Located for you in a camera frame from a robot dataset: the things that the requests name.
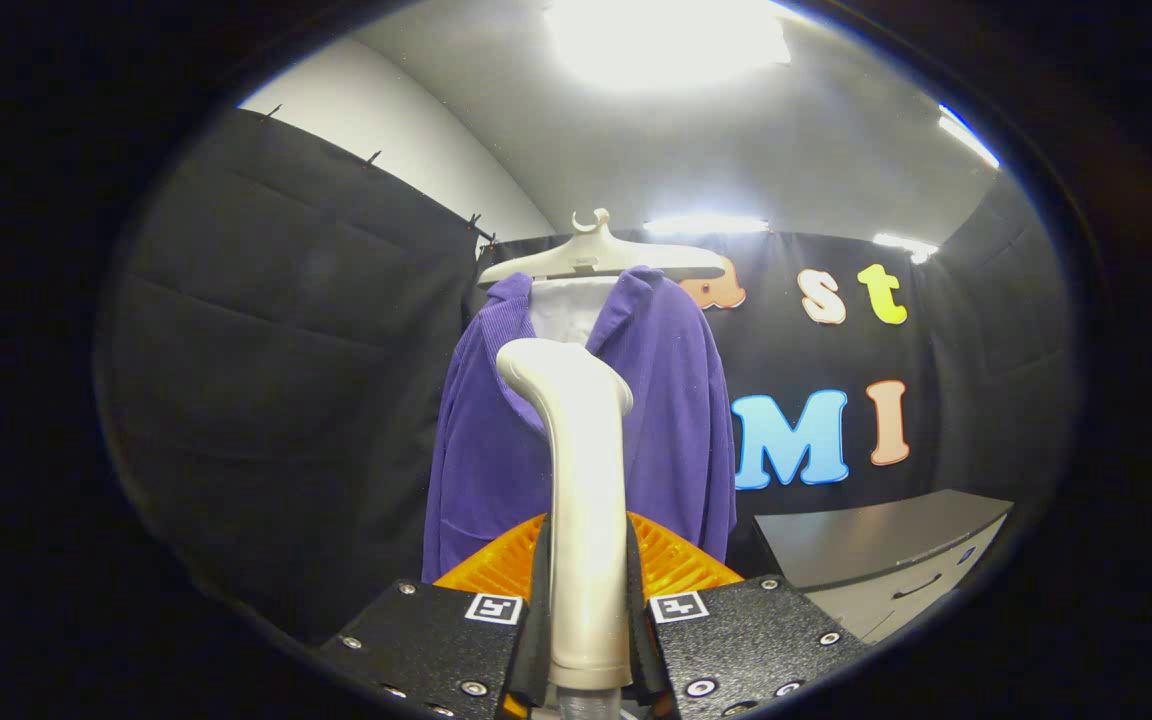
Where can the white garment steamer head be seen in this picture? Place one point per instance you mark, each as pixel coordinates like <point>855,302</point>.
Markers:
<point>586,500</point>

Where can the purple jacket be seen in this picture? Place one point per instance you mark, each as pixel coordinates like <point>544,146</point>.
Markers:
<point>666,420</point>

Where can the long ceiling light strip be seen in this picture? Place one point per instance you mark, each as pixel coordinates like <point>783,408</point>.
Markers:
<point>706,224</point>

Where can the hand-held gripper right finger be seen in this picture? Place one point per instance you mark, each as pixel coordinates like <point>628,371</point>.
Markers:
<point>641,660</point>

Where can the double ceiling light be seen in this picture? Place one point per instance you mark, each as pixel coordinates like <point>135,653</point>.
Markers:
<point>966,135</point>

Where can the white padded ironing form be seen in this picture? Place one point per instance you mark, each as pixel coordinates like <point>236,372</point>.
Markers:
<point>571,310</point>

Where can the large square ceiling light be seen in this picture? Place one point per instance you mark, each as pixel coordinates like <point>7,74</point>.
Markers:
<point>666,40</point>

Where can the small ceiling light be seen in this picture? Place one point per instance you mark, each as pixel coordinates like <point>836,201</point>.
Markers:
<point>904,245</point>

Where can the grey cabinet with dark top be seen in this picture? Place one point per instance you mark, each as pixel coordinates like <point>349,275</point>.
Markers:
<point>866,540</point>

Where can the white clothes hanger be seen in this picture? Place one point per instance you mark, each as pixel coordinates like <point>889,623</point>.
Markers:
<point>586,260</point>

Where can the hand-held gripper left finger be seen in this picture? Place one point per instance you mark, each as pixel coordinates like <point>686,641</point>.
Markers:
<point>534,660</point>

